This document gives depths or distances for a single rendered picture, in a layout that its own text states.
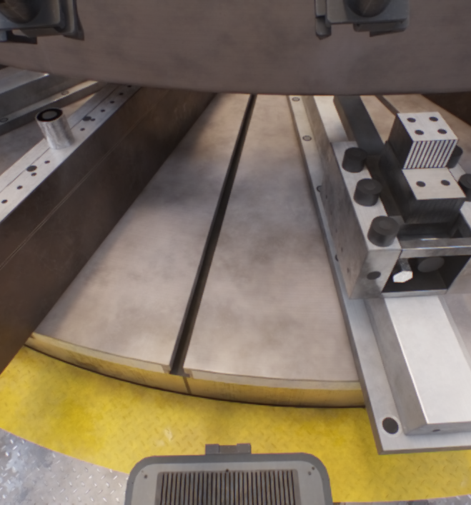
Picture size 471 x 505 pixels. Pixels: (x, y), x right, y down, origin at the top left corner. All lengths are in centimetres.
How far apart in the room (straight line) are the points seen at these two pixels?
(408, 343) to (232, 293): 54
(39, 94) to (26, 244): 130
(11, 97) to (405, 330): 207
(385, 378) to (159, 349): 64
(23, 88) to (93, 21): 125
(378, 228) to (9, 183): 99
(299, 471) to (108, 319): 71
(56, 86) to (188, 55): 142
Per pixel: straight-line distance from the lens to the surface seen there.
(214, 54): 106
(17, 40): 70
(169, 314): 124
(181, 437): 141
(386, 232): 93
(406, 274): 107
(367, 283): 105
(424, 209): 101
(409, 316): 113
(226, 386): 131
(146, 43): 110
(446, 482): 150
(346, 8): 57
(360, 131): 147
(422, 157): 105
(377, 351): 116
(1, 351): 129
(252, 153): 180
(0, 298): 120
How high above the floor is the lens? 136
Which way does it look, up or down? 50 degrees down
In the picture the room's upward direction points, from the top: 2 degrees counter-clockwise
